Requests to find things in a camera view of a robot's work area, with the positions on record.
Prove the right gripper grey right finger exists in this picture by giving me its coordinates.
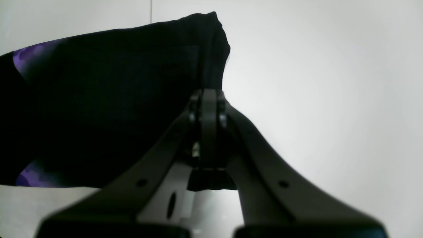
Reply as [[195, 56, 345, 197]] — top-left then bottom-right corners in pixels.
[[216, 91, 388, 238]]

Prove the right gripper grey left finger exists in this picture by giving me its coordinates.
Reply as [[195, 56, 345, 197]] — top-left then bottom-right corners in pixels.
[[36, 89, 217, 238]]

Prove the black T-shirt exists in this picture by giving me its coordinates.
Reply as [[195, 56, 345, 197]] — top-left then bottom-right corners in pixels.
[[0, 12, 231, 188]]

